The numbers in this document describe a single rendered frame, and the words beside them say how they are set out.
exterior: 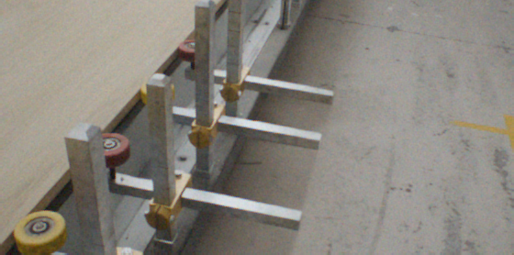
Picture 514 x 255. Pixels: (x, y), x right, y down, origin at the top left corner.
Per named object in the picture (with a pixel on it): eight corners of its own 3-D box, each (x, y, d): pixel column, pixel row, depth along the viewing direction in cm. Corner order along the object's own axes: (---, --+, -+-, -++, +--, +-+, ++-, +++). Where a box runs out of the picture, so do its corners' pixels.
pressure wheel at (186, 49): (184, 88, 153) (184, 51, 147) (174, 75, 159) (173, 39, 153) (210, 83, 157) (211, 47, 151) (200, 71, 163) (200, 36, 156)
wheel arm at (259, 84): (331, 102, 156) (334, 89, 153) (330, 107, 153) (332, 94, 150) (188, 76, 160) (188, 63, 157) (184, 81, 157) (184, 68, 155)
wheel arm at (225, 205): (300, 223, 115) (302, 208, 113) (297, 234, 112) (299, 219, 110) (109, 184, 119) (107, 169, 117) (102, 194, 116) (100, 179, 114)
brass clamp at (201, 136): (227, 121, 139) (228, 105, 136) (210, 150, 128) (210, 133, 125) (204, 116, 140) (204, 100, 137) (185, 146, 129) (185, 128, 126)
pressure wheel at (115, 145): (92, 197, 112) (85, 154, 106) (96, 173, 119) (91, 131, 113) (131, 195, 114) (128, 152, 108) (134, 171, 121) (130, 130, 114)
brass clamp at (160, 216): (194, 192, 120) (194, 174, 117) (172, 233, 109) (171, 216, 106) (168, 186, 121) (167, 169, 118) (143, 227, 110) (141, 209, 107)
